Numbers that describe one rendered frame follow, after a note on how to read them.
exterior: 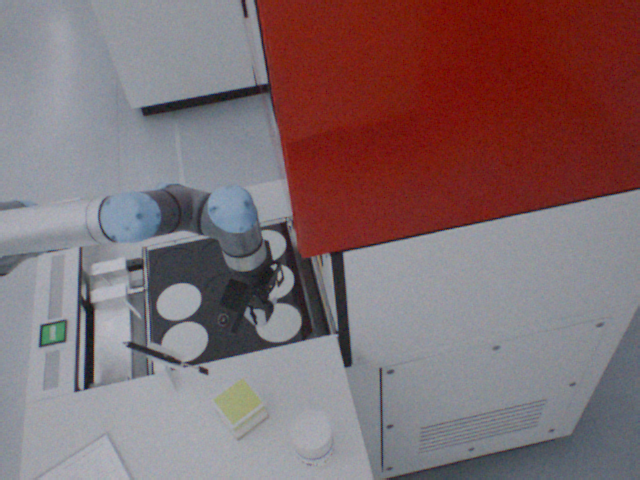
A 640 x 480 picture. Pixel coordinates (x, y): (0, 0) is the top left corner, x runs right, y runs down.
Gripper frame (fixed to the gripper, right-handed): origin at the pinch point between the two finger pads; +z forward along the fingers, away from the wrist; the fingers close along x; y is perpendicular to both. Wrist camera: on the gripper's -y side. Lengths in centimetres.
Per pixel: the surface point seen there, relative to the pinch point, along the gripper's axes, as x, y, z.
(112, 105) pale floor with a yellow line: 184, 132, 99
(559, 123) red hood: -44, 30, -42
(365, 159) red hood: -20.3, 11.3, -43.1
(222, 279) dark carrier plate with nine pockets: 18.5, 12.0, 9.7
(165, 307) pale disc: 26.2, 0.0, 9.4
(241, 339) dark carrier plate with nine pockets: 6.0, 0.0, 9.7
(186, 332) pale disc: 18.0, -3.5, 9.4
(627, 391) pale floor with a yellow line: -81, 76, 101
